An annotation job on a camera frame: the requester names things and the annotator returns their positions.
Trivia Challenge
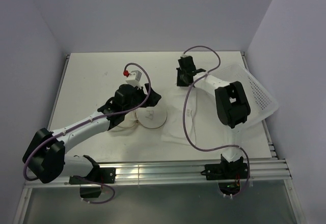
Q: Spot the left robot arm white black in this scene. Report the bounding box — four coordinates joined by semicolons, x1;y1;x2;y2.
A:
22;83;161;184

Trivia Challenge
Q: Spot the white perforated plastic basket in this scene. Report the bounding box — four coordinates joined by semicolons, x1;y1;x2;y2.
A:
213;64;279;128

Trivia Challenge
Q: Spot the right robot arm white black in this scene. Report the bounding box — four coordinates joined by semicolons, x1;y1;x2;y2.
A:
176;55;251;178

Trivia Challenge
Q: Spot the round mesh laundry bag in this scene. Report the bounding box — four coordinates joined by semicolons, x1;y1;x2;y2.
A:
112;105;168;132

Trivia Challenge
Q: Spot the aluminium rail frame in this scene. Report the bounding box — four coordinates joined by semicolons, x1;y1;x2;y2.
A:
14;52;307;223

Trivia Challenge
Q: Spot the white bra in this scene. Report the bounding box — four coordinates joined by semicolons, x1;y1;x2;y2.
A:
161;87;197;145

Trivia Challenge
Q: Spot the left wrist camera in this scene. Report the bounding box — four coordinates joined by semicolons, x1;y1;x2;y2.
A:
125;70;142;88

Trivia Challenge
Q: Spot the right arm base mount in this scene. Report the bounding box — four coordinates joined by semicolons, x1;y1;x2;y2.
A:
200;156;250;195

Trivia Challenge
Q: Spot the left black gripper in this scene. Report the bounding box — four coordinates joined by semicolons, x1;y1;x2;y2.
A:
123;83;161;114

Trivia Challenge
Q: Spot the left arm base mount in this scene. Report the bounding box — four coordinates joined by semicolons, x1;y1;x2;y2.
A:
68;167;116;204

